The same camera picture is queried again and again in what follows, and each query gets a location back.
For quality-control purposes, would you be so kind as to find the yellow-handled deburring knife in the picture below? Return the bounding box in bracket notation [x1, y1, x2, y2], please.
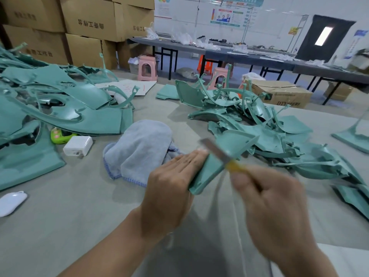
[200, 138, 250, 175]

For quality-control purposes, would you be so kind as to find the white foam sheet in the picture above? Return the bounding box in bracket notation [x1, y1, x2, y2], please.
[271, 243, 369, 277]

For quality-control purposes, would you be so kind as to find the long grey work table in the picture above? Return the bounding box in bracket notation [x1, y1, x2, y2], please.
[128, 36, 369, 104]

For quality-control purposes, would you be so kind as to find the grey-blue wiping cloth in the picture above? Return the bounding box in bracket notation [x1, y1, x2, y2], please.
[103, 119, 182, 187]

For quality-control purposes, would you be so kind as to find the stack of brown cardboard boxes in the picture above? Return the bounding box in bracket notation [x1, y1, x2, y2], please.
[0, 0, 155, 70]

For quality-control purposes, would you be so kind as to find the colourful wall poster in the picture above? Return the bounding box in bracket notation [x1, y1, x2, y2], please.
[210, 7, 246, 28]

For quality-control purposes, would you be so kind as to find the dark door with window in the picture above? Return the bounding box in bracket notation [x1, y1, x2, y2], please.
[296, 14, 356, 62]

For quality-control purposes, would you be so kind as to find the person's right hand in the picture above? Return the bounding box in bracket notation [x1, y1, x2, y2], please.
[229, 165, 324, 269]

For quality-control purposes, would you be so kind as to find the person's left hand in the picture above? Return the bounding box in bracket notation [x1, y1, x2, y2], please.
[138, 149, 209, 243]

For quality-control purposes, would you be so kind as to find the pile of green plastic parts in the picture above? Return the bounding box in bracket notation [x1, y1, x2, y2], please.
[0, 43, 369, 222]

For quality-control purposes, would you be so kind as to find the pink plastic stool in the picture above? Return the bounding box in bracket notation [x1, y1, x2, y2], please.
[136, 55, 158, 82]
[209, 67, 230, 90]

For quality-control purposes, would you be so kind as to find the single green plastic part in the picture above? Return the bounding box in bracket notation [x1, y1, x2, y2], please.
[188, 130, 260, 195]

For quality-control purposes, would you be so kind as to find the orange object under table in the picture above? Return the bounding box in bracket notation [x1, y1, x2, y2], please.
[198, 55, 214, 75]

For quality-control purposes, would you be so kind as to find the green and yellow gadget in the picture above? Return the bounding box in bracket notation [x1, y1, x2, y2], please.
[50, 127, 77, 144]

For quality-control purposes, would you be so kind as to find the brown cardboard box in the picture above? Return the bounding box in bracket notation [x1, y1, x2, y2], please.
[248, 80, 313, 109]

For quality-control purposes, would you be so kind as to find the heap of clear plastic bags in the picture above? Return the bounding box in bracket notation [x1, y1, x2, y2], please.
[144, 28, 221, 52]

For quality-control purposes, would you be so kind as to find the white paper sheet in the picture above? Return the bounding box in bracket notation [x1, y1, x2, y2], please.
[95, 79, 158, 97]

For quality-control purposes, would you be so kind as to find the white oval plastic piece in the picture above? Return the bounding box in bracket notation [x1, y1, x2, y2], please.
[0, 190, 28, 218]

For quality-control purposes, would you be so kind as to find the white power adapter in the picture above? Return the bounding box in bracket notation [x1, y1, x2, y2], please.
[63, 135, 94, 157]

